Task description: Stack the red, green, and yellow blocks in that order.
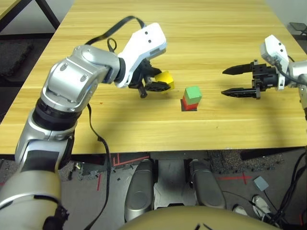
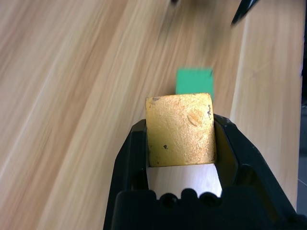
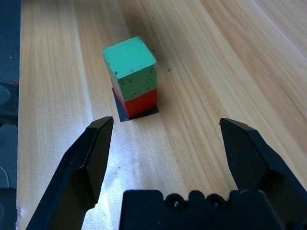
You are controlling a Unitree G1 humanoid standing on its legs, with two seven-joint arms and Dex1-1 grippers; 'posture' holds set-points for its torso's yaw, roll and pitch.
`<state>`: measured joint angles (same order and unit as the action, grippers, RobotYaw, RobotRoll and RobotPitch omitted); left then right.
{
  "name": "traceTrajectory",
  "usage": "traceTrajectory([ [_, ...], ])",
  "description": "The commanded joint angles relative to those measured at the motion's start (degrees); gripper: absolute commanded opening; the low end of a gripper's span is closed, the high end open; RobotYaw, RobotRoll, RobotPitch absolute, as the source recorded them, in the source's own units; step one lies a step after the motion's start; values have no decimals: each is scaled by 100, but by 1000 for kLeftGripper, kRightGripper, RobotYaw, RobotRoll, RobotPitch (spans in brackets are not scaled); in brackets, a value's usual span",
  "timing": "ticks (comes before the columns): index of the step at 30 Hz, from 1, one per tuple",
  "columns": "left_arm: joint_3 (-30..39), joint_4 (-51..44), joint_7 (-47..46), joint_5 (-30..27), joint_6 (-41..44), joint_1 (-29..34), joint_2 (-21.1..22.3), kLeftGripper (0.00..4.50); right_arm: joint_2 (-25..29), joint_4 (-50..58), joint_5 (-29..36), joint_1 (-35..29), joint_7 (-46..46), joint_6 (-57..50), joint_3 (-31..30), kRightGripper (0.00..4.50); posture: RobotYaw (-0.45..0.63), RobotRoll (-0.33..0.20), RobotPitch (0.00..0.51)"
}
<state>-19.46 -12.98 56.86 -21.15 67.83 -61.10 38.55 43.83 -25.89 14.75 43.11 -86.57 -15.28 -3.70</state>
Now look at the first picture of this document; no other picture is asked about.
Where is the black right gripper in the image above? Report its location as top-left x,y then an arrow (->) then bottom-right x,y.
220,59 -> 280,100

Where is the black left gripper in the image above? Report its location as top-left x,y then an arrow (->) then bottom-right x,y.
128,59 -> 171,99

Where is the yellow block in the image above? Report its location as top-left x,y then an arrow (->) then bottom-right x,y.
154,70 -> 175,90

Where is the green block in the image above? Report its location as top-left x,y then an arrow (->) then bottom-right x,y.
184,85 -> 203,105

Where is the red block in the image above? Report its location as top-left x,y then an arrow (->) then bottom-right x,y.
182,95 -> 199,111

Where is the black square table marker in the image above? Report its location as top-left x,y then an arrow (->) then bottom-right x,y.
180,98 -> 198,113

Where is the dark foam floor mat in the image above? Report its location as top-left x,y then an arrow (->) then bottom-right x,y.
0,43 -> 34,77
292,34 -> 307,55

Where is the black stand tray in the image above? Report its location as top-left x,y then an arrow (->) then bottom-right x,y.
289,22 -> 307,36

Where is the small grey box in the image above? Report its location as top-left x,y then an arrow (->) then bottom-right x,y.
253,176 -> 270,192

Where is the silver right robot leg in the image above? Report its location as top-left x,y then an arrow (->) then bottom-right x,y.
189,159 -> 226,209

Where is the silver robot leg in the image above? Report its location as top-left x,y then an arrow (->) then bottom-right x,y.
189,159 -> 226,209
124,159 -> 155,222

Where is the silver left robot leg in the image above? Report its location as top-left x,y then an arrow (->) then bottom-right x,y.
124,159 -> 155,222

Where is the white sneaker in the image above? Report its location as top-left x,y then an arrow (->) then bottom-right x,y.
234,204 -> 251,216
251,194 -> 272,214

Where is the khaki robot torso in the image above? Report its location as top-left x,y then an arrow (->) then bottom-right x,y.
118,206 -> 281,230

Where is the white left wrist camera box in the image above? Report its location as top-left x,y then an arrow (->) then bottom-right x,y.
114,23 -> 168,89

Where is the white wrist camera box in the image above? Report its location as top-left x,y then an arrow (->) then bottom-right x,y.
114,23 -> 168,89
260,34 -> 290,92

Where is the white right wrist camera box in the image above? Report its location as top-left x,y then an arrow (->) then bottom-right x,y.
260,34 -> 290,92

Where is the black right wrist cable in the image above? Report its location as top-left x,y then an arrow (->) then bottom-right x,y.
275,62 -> 307,85

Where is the thin black left wrist cable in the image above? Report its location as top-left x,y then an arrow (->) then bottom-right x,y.
107,37 -> 118,53

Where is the flat black left wrist cable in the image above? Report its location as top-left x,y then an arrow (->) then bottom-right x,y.
84,15 -> 147,46

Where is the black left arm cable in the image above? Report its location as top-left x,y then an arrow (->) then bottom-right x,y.
83,103 -> 112,230

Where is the black right cable bundle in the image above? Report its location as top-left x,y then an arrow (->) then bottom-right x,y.
263,148 -> 307,228

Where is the wooden table black frame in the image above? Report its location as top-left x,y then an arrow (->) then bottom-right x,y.
0,0 -> 60,34

